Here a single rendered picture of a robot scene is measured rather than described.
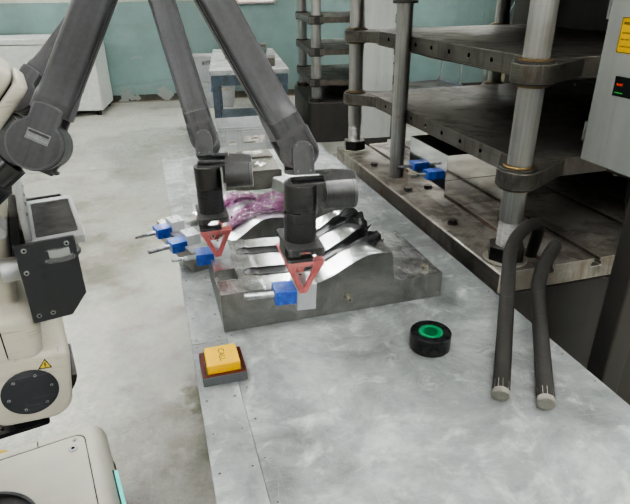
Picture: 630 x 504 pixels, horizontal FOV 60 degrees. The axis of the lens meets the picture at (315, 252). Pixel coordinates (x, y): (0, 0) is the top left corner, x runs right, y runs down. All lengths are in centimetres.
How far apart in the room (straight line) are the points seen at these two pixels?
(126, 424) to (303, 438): 138
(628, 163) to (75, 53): 108
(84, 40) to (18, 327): 55
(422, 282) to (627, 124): 54
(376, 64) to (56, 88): 466
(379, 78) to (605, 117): 418
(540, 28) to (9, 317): 124
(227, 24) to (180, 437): 155
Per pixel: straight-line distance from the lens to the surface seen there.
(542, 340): 111
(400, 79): 205
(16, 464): 180
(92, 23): 92
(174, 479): 199
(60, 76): 92
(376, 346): 111
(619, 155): 136
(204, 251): 128
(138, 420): 223
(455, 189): 187
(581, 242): 173
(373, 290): 121
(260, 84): 92
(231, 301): 113
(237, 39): 93
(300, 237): 95
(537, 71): 136
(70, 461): 174
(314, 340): 113
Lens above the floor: 145
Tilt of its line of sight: 26 degrees down
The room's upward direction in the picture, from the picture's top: 1 degrees counter-clockwise
